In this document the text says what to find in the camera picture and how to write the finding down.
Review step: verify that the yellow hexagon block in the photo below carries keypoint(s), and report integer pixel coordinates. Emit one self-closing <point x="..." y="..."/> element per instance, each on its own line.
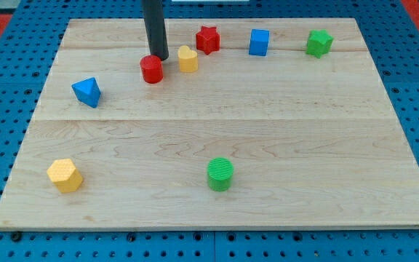
<point x="64" y="175"/>

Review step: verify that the light wooden board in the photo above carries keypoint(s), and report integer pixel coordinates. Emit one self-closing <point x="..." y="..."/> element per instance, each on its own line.
<point x="315" y="142"/>

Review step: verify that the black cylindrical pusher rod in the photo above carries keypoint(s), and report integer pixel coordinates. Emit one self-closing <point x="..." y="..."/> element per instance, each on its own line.
<point x="153" y="15"/>

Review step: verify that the green star block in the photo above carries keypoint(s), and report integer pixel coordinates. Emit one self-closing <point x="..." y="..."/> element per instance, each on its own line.
<point x="319" y="43"/>

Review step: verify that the red cylinder block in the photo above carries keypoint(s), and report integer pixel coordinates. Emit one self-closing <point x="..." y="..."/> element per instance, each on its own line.
<point x="151" y="68"/>

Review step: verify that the blue cube block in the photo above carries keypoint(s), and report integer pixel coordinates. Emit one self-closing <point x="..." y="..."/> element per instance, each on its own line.
<point x="259" y="40"/>

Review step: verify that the yellow heart block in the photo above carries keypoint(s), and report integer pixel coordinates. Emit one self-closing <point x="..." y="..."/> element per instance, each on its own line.
<point x="188" y="59"/>

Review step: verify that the red star block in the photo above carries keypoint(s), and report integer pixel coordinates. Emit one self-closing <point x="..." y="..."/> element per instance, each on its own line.
<point x="208" y="39"/>

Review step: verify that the blue triangle block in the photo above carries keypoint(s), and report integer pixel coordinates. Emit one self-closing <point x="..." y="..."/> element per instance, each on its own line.
<point x="87" y="92"/>

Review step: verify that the green cylinder block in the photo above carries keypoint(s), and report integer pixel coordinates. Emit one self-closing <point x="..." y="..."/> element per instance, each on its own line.
<point x="219" y="174"/>

